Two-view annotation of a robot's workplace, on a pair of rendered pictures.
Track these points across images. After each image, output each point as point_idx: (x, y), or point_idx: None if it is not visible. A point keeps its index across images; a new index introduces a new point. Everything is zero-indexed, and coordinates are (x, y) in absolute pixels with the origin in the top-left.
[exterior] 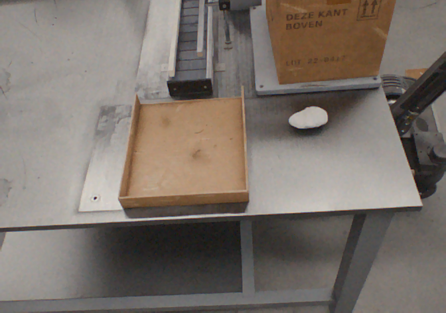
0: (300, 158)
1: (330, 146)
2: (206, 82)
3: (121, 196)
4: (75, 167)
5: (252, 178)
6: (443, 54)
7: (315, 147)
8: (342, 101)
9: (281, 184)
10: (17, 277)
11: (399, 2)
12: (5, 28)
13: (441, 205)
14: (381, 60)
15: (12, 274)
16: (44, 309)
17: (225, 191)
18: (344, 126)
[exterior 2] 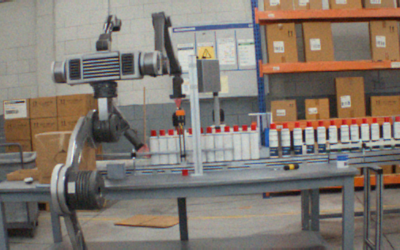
0: (16, 183)
1: (16, 184)
2: None
3: (20, 170)
4: None
5: (14, 180)
6: (81, 231)
7: (18, 183)
8: (35, 185)
9: (9, 182)
10: (66, 244)
11: None
12: (127, 164)
13: None
14: (38, 175)
15: (69, 244)
16: (49, 248)
17: (9, 173)
18: (22, 185)
